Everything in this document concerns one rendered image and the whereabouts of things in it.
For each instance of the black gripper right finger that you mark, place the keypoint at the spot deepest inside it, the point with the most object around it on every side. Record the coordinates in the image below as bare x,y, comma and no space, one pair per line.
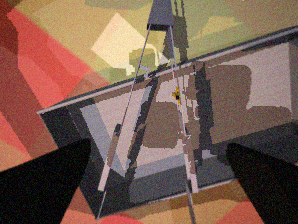
270,183

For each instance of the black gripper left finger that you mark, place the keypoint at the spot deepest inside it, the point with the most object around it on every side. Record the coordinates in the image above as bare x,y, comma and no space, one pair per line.
40,190

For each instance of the dark grey roasting tin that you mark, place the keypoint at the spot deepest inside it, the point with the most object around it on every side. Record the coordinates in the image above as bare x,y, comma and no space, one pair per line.
245,94

